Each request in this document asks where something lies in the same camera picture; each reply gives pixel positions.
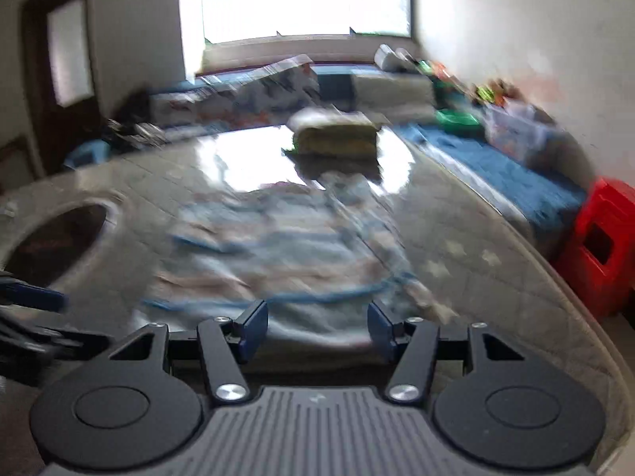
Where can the white plush toy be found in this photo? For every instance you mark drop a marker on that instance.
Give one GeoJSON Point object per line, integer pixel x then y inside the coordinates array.
{"type": "Point", "coordinates": [395, 61]}

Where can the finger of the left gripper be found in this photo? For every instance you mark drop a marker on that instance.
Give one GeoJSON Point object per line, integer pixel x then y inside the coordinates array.
{"type": "Point", "coordinates": [22, 340]}
{"type": "Point", "coordinates": [14, 291]}

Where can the grey white cushion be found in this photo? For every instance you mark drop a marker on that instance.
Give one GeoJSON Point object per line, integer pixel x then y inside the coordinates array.
{"type": "Point", "coordinates": [397, 97]}

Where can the folded yellow beige cloth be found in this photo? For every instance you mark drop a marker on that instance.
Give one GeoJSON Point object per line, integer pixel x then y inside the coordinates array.
{"type": "Point", "coordinates": [332, 133]}

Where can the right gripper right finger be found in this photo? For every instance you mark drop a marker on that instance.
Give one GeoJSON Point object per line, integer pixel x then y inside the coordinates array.
{"type": "Point", "coordinates": [410, 347]}

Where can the dark wooden door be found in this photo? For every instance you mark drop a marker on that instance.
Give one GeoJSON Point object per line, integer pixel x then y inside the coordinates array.
{"type": "Point", "coordinates": [58, 76]}

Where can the green plastic basin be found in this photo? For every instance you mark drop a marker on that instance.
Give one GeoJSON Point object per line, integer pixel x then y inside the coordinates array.
{"type": "Point", "coordinates": [458, 122]}

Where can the blue chair back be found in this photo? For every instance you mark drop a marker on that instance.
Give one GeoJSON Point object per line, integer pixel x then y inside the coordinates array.
{"type": "Point", "coordinates": [94, 152]}

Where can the red plastic stool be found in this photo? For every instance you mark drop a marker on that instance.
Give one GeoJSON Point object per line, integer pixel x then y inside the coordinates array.
{"type": "Point", "coordinates": [597, 261]}

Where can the left butterfly pattern cushion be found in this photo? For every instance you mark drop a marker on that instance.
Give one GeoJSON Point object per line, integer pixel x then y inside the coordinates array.
{"type": "Point", "coordinates": [198, 101]}

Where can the window with green frame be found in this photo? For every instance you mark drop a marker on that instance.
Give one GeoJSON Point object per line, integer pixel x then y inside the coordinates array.
{"type": "Point", "coordinates": [222, 35]}

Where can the colourful plush toys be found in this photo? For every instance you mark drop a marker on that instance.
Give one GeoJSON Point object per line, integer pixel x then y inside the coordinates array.
{"type": "Point", "coordinates": [450, 91]}

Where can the striped blue beige towel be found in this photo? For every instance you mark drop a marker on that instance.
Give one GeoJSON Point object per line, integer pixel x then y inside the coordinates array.
{"type": "Point", "coordinates": [317, 256]}

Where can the clear plastic storage box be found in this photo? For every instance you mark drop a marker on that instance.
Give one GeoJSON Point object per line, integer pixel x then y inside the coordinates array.
{"type": "Point", "coordinates": [531, 143]}

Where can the right butterfly pattern cushion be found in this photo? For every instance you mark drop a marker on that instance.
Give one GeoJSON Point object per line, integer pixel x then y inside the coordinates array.
{"type": "Point", "coordinates": [265, 96]}

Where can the butterfly pattern cushion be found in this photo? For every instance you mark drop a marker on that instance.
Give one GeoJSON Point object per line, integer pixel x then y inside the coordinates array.
{"type": "Point", "coordinates": [198, 101]}
{"type": "Point", "coordinates": [265, 96]}

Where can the black bag on sofa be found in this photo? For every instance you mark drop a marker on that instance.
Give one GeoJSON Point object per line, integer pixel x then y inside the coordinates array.
{"type": "Point", "coordinates": [129, 128]}

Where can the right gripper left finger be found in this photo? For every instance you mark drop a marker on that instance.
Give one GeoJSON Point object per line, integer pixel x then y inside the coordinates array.
{"type": "Point", "coordinates": [225, 345]}

